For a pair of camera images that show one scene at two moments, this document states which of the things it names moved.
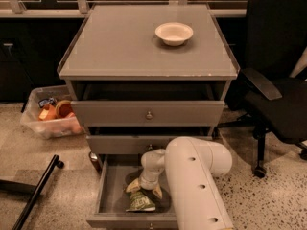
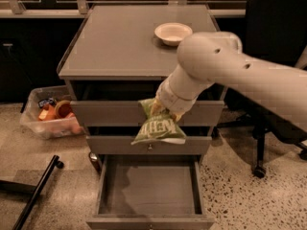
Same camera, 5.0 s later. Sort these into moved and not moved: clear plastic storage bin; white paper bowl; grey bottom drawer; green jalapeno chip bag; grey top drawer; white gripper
Moved: green jalapeno chip bag; white gripper
Not moved: white paper bowl; clear plastic storage bin; grey bottom drawer; grey top drawer
